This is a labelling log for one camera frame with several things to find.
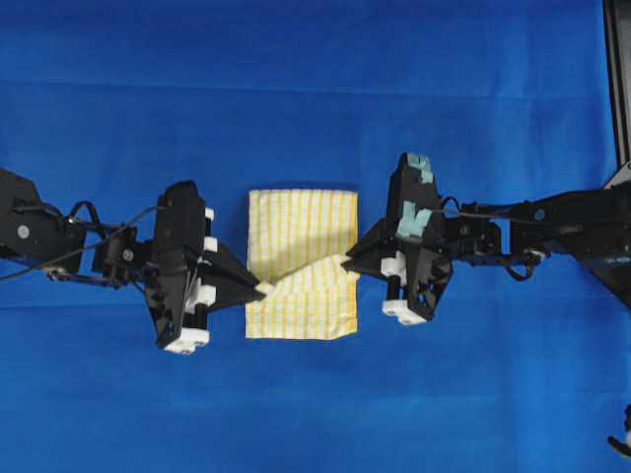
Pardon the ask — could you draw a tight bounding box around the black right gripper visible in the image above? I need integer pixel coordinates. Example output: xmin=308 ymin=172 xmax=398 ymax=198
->
xmin=340 ymin=216 xmax=504 ymax=326

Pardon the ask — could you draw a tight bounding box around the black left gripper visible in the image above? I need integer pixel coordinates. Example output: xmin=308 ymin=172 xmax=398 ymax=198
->
xmin=93 ymin=206 xmax=268 ymax=355

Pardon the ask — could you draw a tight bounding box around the yellow white checked towel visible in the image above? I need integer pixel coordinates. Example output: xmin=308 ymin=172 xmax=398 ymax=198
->
xmin=245 ymin=189 xmax=359 ymax=340

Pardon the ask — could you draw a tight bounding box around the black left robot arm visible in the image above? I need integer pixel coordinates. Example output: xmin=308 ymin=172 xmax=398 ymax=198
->
xmin=1 ymin=169 xmax=265 ymax=355

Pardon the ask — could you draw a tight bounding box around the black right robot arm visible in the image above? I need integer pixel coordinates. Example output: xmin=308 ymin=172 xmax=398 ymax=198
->
xmin=342 ymin=182 xmax=630 ymax=325

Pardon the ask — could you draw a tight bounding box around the black white clamp at edge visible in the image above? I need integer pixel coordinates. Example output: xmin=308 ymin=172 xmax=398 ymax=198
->
xmin=606 ymin=403 xmax=631 ymax=459

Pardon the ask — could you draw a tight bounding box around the black right wrist camera taped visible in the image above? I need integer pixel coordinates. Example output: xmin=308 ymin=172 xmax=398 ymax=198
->
xmin=386 ymin=153 xmax=445 ymax=244

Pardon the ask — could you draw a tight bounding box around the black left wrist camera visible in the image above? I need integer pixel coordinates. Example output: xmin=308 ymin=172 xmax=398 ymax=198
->
xmin=151 ymin=180 xmax=206 ymax=276

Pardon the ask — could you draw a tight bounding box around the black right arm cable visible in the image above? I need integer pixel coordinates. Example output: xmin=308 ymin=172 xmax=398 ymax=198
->
xmin=433 ymin=194 xmax=543 ymax=283

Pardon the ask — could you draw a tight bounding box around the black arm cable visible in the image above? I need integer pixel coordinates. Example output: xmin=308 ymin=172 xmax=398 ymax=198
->
xmin=433 ymin=194 xmax=543 ymax=283
xmin=0 ymin=200 xmax=164 ymax=283

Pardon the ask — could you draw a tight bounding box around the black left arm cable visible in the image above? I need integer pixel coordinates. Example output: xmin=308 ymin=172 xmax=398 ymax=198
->
xmin=0 ymin=200 xmax=164 ymax=283

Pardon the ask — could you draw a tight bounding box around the black table edge rail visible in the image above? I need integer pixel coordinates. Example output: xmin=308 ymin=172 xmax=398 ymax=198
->
xmin=602 ymin=0 xmax=630 ymax=169

